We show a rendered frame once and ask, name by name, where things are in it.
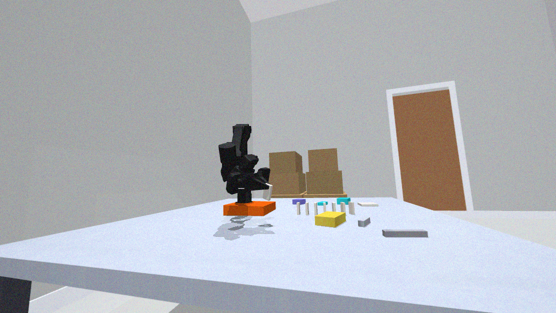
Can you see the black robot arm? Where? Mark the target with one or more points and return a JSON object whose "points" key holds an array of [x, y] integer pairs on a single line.
{"points": [[235, 153]]}

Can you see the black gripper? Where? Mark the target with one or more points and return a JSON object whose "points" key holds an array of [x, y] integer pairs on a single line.
{"points": [[249, 180]]}

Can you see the yellow block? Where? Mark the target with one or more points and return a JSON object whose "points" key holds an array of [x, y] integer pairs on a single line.
{"points": [[330, 219]]}

